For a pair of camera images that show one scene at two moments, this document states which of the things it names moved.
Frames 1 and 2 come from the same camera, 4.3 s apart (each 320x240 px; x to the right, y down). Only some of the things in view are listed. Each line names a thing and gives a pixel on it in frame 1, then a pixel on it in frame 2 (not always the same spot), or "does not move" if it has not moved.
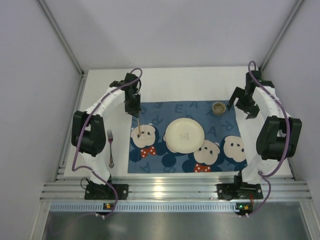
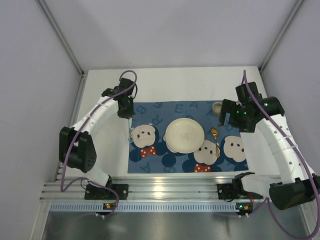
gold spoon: [139, 129] -> [214, 132]
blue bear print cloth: [221, 151] does not move
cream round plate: [184, 135] does not move
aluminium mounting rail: [282, 187] does not move
